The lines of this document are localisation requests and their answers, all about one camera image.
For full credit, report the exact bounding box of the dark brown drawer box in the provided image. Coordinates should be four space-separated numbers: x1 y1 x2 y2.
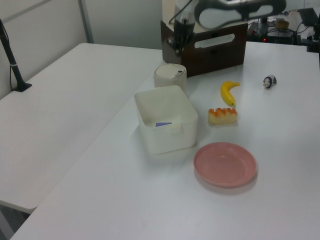
160 19 248 79

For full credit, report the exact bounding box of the cream lidded cup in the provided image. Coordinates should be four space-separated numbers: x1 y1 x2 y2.
153 63 188 92

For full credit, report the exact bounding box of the black pole with base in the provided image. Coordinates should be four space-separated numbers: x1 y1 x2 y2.
0 18 33 92

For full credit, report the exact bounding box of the toy bread with orange glaze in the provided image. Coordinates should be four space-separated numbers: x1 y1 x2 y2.
207 107 238 126

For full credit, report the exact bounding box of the black camera stand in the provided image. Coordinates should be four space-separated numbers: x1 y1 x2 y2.
305 14 320 53

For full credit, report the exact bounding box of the yellow banana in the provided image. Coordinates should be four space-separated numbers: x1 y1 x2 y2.
220 80 241 107

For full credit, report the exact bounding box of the pink plastic plate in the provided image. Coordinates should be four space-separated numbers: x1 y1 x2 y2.
193 141 258 189

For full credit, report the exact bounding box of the panda figurine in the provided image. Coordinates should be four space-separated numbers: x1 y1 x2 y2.
262 74 278 90

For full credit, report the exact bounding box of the cream cabinet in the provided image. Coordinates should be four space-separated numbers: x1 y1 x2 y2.
161 0 248 36

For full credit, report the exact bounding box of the brown tape roll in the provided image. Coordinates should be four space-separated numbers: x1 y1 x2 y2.
274 19 290 30

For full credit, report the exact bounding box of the black device with red light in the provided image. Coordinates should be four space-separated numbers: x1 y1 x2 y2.
264 29 302 45

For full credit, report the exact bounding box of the blue cube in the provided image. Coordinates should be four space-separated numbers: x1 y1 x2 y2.
154 121 174 129

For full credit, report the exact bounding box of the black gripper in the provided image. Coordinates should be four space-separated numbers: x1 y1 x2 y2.
167 19 195 57

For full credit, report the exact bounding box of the white drawer handle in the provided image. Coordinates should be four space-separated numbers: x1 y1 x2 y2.
194 33 236 49

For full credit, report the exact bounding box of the white plastic storage bin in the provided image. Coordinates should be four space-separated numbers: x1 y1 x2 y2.
133 84 199 155

